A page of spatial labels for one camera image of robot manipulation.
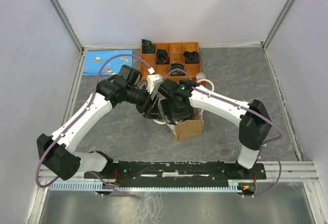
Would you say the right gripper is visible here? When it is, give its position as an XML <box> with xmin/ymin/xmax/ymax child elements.
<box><xmin>160</xmin><ymin>98</ymin><xmax>195</xmax><ymax>126</ymax></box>

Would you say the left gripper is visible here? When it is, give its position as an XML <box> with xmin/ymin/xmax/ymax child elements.
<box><xmin>126</xmin><ymin>84</ymin><xmax>163</xmax><ymax>121</ymax></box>

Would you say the canvas tote bag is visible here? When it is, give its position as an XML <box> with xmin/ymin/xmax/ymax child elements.
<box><xmin>153</xmin><ymin>78</ymin><xmax>215</xmax><ymax>142</ymax></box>

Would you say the red cola can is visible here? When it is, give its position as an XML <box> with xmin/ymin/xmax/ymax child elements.
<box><xmin>194</xmin><ymin>72</ymin><xmax>207</xmax><ymax>82</ymax></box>

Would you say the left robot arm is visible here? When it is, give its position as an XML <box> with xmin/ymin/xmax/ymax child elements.
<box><xmin>37</xmin><ymin>65</ymin><xmax>163</xmax><ymax>180</ymax></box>

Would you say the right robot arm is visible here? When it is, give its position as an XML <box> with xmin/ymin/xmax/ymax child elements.
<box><xmin>158</xmin><ymin>79</ymin><xmax>272</xmax><ymax>178</ymax></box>

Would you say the rolled dark sock front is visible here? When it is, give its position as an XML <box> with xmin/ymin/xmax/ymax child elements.
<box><xmin>169</xmin><ymin>63</ymin><xmax>186</xmax><ymax>76</ymax></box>

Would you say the rolled black sock middle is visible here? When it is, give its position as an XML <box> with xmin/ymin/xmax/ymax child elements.
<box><xmin>155</xmin><ymin>49</ymin><xmax>170</xmax><ymax>65</ymax></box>

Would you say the rolled black sock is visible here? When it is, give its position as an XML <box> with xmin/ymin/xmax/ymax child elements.
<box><xmin>155</xmin><ymin>49</ymin><xmax>170</xmax><ymax>65</ymax></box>
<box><xmin>183</xmin><ymin>51</ymin><xmax>200</xmax><ymax>64</ymax></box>

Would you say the rolled black sock right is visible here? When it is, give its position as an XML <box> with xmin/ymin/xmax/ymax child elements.
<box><xmin>183</xmin><ymin>51</ymin><xmax>200</xmax><ymax>64</ymax></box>

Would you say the orange wooden divider tray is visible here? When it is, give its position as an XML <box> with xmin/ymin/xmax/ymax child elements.
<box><xmin>139</xmin><ymin>42</ymin><xmax>202</xmax><ymax>82</ymax></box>

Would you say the rolled dark sock back-left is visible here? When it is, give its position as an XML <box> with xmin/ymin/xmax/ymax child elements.
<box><xmin>141</xmin><ymin>39</ymin><xmax>156</xmax><ymax>54</ymax></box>

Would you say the blue patterned folded cloth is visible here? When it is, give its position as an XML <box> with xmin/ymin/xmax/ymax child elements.
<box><xmin>83</xmin><ymin>50</ymin><xmax>133</xmax><ymax>76</ymax></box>

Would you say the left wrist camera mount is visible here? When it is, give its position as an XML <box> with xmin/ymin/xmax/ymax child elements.
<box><xmin>146</xmin><ymin>67</ymin><xmax>164</xmax><ymax>94</ymax></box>

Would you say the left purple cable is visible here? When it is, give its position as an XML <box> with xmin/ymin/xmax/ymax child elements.
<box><xmin>35</xmin><ymin>54</ymin><xmax>154</xmax><ymax>198</ymax></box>

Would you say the purple cable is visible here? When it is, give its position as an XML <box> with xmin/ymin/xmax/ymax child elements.
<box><xmin>163</xmin><ymin>69</ymin><xmax>284</xmax><ymax>198</ymax></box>
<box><xmin>35</xmin><ymin>54</ymin><xmax>154</xmax><ymax>198</ymax></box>

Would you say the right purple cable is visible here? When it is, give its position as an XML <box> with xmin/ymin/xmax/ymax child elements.
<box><xmin>163</xmin><ymin>69</ymin><xmax>284</xmax><ymax>198</ymax></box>

